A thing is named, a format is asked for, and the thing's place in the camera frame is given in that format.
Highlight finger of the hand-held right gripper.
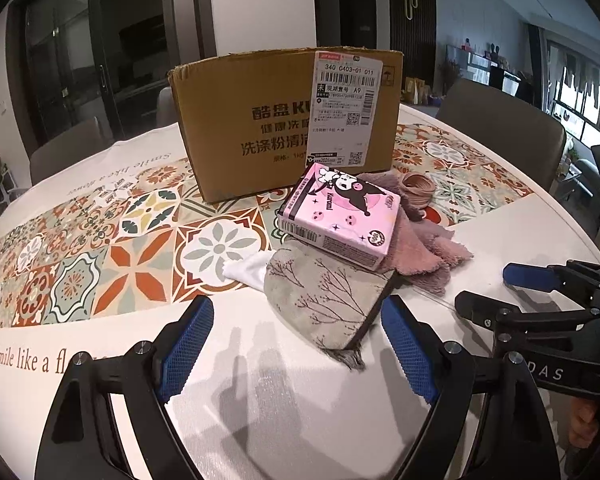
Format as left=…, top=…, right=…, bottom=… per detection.
left=502, top=259, right=600, bottom=307
left=454, top=289, right=600, bottom=334

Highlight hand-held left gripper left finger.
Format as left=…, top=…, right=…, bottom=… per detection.
left=34, top=296, right=216, bottom=480

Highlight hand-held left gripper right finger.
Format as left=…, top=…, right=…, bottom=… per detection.
left=380, top=294, right=571, bottom=480

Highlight pink fringed towel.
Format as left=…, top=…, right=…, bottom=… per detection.
left=355, top=171, right=474, bottom=296

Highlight grey tree print cloth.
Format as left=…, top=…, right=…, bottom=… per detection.
left=263, top=240, right=398, bottom=372

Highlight white zigzag edged cloth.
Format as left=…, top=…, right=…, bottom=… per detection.
left=222, top=252, right=283, bottom=291

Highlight pink cartoon tissue pack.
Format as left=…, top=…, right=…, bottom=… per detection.
left=278, top=162, right=400, bottom=272

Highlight brown cardboard box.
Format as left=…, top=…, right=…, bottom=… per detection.
left=167, top=49, right=405, bottom=204

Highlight person's right hand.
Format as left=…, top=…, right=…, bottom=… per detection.
left=567, top=399, right=600, bottom=447

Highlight grey sofa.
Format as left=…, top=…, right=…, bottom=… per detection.
left=572, top=159, right=600, bottom=216

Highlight white floral tile tablecloth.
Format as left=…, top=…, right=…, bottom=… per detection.
left=0, top=104, right=600, bottom=480

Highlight grey dining chair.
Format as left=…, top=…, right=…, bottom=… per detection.
left=156, top=87, right=182, bottom=129
left=29, top=116, right=117, bottom=187
left=435, top=78, right=567, bottom=192

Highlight large grid window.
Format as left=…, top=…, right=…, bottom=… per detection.
left=546, top=44, right=600, bottom=145

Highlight black piano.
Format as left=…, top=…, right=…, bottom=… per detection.
left=487, top=66, right=522, bottom=99

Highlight yellow paper bags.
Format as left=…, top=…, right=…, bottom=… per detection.
left=402, top=77, right=432, bottom=104

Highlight dried flower bouquet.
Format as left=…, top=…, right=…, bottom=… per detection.
left=440, top=56, right=462, bottom=87

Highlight dark interior door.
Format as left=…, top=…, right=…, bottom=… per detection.
left=337, top=0, right=377, bottom=57

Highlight dark sliding glass door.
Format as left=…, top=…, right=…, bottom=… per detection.
left=6, top=0, right=203, bottom=147

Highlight dark slatted wall panel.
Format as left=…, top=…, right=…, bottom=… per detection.
left=390, top=0, right=439, bottom=106

